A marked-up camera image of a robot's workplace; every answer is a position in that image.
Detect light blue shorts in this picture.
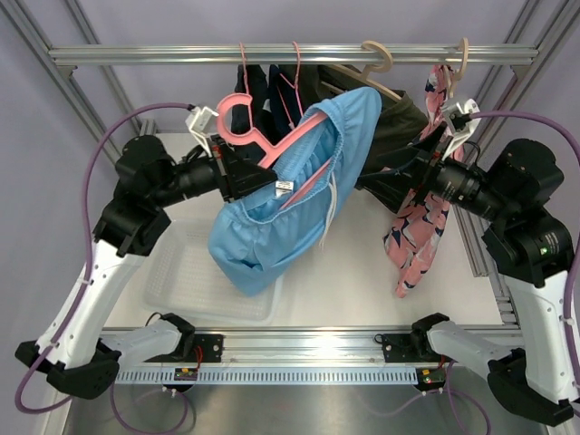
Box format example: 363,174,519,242
208,87,382,296

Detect wooden hanger with olive shorts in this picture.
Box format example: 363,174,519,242
321,40,401,102

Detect navy drawstring shorts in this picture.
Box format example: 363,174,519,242
268,64,319,136

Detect olive green shorts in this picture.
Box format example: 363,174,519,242
314,65,428,160

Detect dark navy shorts with zipper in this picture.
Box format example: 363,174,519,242
228,63,273,137

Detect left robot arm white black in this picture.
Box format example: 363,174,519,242
15,135,277,400

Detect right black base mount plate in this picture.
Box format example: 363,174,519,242
373,332,449,363

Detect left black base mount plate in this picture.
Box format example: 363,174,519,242
146,333,224,363

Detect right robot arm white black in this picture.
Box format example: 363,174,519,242
357,139,579,427

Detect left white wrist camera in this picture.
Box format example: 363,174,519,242
185,106,219,156

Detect thick pink plastic hanger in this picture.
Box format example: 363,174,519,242
216,93,332,208

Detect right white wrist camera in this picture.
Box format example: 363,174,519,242
441,97,479,160

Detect wooden hanger with pink shorts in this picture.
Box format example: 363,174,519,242
443,37,469,99

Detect white slotted cable duct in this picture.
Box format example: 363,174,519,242
116,366,418,385

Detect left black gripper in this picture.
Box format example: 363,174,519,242
150,134,277,209

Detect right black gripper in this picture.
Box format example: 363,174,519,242
357,121,512,222

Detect thin pink wire hanger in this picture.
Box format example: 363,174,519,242
238,42,254,132
290,41,304,119

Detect white plastic basket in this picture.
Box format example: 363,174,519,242
142,217,284,325

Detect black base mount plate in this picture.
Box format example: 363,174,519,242
373,332,449,363
146,333,224,363

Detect aluminium hanging rail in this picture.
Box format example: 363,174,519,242
48,43,539,66

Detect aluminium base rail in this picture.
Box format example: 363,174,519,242
196,326,436,367

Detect pink patterned shorts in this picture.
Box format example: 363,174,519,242
383,65,460,298

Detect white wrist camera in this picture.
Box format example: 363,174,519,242
441,97,479,160
185,106,219,156

